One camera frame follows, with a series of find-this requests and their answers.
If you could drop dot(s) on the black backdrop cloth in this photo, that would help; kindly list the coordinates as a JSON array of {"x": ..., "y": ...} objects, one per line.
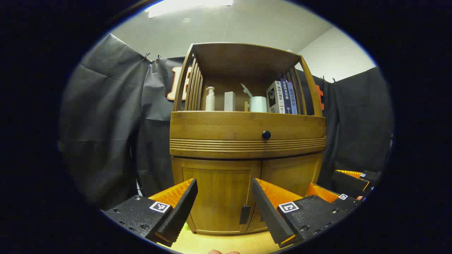
[{"x": 106, "y": 123}]

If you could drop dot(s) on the grey white book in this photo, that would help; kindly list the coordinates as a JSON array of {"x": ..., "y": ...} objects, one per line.
[{"x": 273, "y": 97}]

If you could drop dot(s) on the ceiling light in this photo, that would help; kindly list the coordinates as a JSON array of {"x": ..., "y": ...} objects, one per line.
[{"x": 187, "y": 6}]

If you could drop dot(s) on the white pump bottle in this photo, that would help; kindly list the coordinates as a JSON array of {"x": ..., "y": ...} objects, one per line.
[{"x": 210, "y": 102}]

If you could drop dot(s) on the black drawer knob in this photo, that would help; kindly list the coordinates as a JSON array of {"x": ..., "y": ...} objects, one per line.
[{"x": 266, "y": 134}]

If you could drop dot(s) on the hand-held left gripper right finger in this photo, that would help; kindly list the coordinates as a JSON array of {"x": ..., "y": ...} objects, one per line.
[{"x": 265, "y": 208}]

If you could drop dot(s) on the wooden cabinet drawer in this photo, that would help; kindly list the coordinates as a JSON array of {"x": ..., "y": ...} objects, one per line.
[{"x": 219, "y": 127}]

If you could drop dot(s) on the light blue book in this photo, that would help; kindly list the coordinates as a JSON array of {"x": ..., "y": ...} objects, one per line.
[{"x": 293, "y": 98}]

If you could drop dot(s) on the white rectangular box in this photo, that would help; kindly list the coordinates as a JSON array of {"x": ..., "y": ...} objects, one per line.
[{"x": 230, "y": 101}]

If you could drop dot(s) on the wooden double-door shoe cabinet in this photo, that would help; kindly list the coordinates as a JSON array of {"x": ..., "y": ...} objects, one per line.
[{"x": 219, "y": 127}]

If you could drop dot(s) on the small yellow-green object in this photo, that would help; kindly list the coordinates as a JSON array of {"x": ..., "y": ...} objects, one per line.
[{"x": 186, "y": 225}]

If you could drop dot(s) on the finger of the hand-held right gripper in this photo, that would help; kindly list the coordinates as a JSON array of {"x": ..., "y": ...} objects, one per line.
[
  {"x": 344, "y": 204},
  {"x": 349, "y": 181}
]

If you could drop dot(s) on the wooden shoe cabinet door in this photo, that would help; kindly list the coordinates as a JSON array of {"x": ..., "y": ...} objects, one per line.
[
  {"x": 293, "y": 173},
  {"x": 219, "y": 190}
]

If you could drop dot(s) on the pale spatula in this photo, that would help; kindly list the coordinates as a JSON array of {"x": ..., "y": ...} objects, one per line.
[{"x": 246, "y": 90}]

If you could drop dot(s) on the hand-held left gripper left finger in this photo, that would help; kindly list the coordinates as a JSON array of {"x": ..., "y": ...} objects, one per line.
[{"x": 183, "y": 204}]

